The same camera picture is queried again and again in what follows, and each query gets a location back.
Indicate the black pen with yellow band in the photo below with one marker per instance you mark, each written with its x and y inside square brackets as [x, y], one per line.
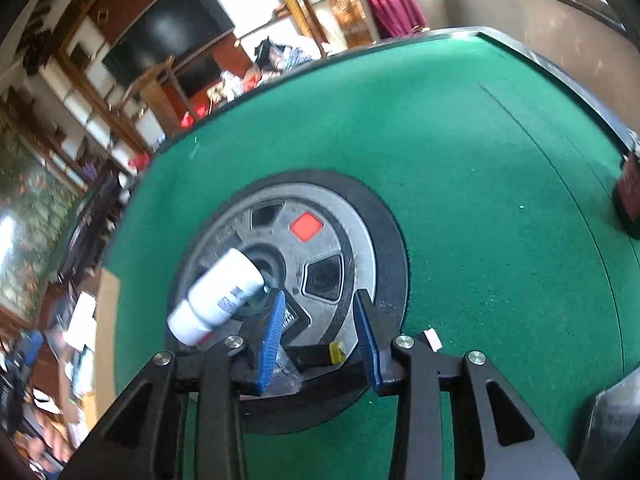
[315, 357]

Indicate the small pink white packet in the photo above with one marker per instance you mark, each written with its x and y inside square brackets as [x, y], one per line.
[432, 340]

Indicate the cardboard box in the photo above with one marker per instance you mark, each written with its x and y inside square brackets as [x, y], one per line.
[107, 340]

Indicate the grey metal object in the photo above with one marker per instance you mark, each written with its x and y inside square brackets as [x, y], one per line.
[612, 425]

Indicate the round grey table centre panel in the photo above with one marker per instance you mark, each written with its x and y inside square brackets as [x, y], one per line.
[350, 220]

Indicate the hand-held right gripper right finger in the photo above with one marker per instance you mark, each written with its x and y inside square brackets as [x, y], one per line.
[367, 340]

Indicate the black bag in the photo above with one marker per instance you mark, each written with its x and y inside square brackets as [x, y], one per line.
[265, 52]

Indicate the red plastic bag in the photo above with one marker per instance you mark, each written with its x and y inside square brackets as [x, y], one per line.
[139, 161]

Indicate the dark wooden chair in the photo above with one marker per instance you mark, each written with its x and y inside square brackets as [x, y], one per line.
[160, 105]

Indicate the carved wooden chair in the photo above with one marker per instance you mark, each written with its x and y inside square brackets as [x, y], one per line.
[345, 5]

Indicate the black flat television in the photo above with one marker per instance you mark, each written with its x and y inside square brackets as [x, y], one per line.
[165, 25]

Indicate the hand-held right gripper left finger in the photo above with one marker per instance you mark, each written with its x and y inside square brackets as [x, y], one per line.
[272, 340]

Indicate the landscape wall painting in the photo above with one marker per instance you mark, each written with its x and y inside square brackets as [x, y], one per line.
[30, 210]

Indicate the plain white capped bottle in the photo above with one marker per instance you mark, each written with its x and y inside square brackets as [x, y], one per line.
[225, 290]

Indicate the wooden wall shelf unit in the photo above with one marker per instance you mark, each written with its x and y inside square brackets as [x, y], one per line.
[90, 85]

